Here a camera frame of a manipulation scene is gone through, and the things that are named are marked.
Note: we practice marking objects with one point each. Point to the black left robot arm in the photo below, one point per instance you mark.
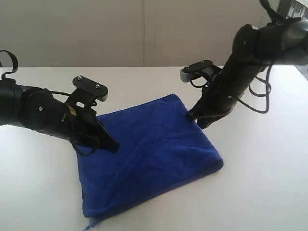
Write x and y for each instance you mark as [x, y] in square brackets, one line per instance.
[10, 107]

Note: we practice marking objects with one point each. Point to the black window frame post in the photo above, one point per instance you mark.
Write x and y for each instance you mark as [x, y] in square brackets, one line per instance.
[284, 7]

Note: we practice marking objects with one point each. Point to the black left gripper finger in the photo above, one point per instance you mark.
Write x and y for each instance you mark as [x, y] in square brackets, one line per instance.
[106, 141]

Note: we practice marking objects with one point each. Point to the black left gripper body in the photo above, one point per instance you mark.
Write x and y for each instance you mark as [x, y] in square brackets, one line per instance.
[41, 112]

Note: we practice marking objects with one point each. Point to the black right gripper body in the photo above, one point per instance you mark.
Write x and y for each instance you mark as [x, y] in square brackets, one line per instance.
[236, 75]

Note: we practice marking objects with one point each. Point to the blue microfibre cloth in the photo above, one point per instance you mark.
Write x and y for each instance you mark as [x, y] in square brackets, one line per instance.
[160, 150]

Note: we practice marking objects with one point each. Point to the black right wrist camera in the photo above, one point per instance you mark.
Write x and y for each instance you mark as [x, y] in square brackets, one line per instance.
[204, 68]

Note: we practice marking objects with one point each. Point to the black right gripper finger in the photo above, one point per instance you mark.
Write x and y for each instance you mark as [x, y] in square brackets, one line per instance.
[197, 112]
[205, 121]

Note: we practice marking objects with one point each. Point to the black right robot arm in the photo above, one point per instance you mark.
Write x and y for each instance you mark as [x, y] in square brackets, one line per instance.
[280, 44]

